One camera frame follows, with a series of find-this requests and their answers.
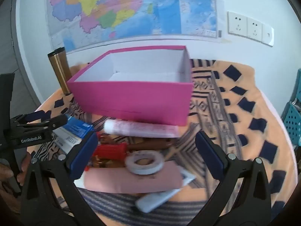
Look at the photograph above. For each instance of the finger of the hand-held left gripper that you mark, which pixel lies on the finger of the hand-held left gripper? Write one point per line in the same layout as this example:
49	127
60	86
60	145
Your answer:
35	115
47	123

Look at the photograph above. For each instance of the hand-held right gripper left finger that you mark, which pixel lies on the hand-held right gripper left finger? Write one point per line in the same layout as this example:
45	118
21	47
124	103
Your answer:
83	155

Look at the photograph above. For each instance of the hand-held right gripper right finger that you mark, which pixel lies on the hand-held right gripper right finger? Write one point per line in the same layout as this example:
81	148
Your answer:
209	155

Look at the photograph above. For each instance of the blue and white medicine box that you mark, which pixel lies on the blue and white medicine box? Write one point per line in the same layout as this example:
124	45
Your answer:
77	127

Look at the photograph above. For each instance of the white tape roll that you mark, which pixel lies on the white tape roll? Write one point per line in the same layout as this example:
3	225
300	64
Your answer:
131	167

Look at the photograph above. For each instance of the pink tube with white cap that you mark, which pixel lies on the pink tube with white cap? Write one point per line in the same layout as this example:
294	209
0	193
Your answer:
131	181

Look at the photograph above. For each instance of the pink cardboard box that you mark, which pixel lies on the pink cardboard box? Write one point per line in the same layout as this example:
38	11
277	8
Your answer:
131	101

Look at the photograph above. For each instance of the person's left hand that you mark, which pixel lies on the person's left hand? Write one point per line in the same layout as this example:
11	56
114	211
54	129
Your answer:
23	169

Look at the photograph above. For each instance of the orange patterned blanket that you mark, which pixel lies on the orange patterned blanket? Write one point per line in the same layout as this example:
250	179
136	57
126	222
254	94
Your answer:
235	122

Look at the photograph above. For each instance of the gold metal bottle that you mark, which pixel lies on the gold metal bottle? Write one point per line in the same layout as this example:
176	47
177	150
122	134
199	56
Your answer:
60	70

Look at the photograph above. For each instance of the brown wooden object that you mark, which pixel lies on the brown wooden object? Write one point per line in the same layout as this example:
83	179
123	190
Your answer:
150	144

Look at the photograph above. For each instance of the white tube with pink print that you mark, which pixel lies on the white tube with pink print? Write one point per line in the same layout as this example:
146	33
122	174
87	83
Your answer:
141	128

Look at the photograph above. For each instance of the grey door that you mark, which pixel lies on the grey door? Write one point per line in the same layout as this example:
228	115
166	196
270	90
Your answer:
14	51

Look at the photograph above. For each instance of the small white tube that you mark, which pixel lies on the small white tube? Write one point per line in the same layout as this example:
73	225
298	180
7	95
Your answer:
150	201

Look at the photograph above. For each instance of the teal plastic basket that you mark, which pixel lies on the teal plastic basket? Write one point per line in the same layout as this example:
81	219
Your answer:
292	122

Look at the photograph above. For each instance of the white wall switch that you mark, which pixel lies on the white wall switch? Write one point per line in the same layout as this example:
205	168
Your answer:
268	35

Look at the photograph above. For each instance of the white wall socket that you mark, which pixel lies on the white wall socket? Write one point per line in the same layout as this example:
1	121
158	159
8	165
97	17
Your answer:
237	23
254	29

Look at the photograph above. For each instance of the colourful wall map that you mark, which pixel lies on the colourful wall map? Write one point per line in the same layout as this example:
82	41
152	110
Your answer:
131	9

